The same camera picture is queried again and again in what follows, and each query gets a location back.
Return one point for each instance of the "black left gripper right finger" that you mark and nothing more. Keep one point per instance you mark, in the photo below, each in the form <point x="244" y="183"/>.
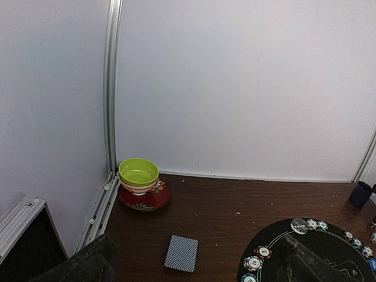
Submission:
<point x="299" y="263"/>

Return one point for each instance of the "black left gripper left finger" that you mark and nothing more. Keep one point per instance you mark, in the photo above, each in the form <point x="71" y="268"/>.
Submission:
<point x="95" y="262"/>

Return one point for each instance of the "red chip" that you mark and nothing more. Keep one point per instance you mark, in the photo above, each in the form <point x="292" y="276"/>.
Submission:
<point x="263" y="252"/>
<point x="348" y="236"/>

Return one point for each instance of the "clear round dealer button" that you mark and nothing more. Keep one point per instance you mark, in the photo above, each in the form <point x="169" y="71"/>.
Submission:
<point x="299" y="226"/>

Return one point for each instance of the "green poker chip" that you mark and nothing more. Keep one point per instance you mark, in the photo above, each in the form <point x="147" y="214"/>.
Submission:
<point x="248" y="277"/>

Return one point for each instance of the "blue round blind button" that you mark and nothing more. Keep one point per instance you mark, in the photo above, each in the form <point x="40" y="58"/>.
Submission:
<point x="372" y="264"/>

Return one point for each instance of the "blue playing card deck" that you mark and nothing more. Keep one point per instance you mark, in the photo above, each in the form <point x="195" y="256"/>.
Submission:
<point x="182" y="254"/>

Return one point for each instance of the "round black poker mat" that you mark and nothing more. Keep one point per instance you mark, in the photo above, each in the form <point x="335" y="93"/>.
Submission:
<point x="330" y="246"/>

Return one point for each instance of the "aluminium poker case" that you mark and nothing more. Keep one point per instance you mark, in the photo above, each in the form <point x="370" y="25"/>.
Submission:
<point x="30" y="243"/>

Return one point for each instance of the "green bowl on red saucer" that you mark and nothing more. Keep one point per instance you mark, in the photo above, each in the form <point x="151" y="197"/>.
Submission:
<point x="140" y="187"/>

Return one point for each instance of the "dark blue enamel mug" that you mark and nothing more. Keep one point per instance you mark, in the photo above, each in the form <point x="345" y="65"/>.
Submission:
<point x="360" y="194"/>

